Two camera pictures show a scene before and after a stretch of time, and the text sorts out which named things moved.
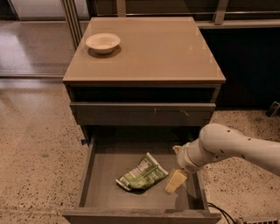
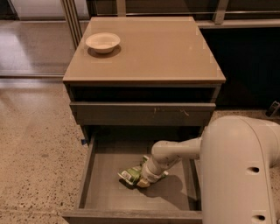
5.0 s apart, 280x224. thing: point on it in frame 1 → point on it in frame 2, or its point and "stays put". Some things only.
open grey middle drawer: (101, 200) stays put
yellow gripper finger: (176, 181) → (143, 183)
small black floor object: (272, 109) stays put
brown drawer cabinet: (142, 79) stays put
